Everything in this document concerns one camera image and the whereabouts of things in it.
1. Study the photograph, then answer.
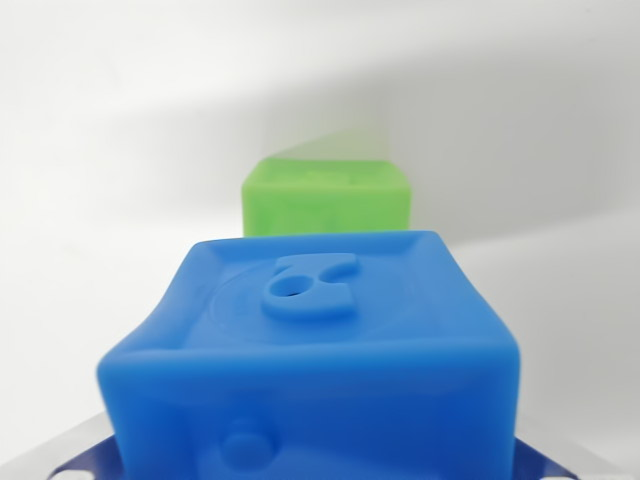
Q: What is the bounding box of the gripper right finger with black rubber pad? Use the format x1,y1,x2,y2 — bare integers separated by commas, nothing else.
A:
513,422,594,480

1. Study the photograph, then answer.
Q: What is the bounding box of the gripper left finger with black rubber pad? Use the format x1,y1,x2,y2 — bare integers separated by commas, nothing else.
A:
47,412,121,480

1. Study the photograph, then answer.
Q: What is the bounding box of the blue cube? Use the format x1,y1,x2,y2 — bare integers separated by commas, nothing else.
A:
97,229,523,480

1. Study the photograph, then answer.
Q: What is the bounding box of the green cube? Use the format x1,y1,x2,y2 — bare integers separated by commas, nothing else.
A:
241,155,413,238

